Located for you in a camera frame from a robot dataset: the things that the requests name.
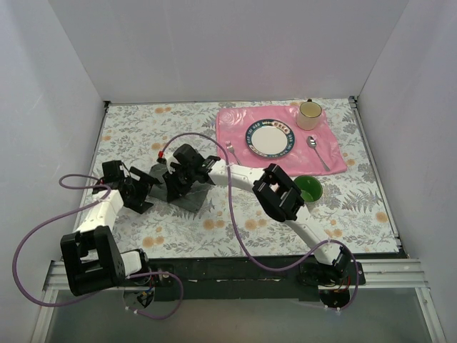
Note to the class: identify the silver fork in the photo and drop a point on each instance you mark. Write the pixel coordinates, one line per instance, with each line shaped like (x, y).
(230, 148)

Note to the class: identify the green bowl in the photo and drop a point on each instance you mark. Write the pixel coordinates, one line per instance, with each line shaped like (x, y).
(311, 188)

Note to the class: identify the aluminium frame rail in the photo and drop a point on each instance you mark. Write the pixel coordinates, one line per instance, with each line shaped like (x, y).
(394, 305)

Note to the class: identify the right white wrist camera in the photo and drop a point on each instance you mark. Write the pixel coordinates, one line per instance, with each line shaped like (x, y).
(167, 160)

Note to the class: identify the silver spoon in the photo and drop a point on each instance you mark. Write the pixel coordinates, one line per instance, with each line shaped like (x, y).
(312, 144)

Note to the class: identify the grey cloth napkin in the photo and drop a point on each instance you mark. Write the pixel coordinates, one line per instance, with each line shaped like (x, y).
(191, 202)

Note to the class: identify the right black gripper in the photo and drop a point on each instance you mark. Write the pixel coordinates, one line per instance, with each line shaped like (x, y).
(175, 184)

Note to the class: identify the white plate blue rim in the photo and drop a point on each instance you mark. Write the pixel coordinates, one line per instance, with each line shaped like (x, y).
(270, 138)

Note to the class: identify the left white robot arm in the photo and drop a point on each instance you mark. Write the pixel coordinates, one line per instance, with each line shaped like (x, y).
(91, 256)

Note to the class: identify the pink placemat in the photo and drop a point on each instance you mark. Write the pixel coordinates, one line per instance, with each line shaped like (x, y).
(231, 125)

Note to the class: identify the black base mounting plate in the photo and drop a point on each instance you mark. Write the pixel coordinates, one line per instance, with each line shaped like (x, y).
(226, 278)

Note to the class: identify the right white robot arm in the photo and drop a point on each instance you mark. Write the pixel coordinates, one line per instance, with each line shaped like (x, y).
(276, 192)

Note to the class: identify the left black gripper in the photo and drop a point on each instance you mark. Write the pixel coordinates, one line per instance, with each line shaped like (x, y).
(139, 189)

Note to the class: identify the cream mug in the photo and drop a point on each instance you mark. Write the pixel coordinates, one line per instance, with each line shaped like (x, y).
(309, 115)

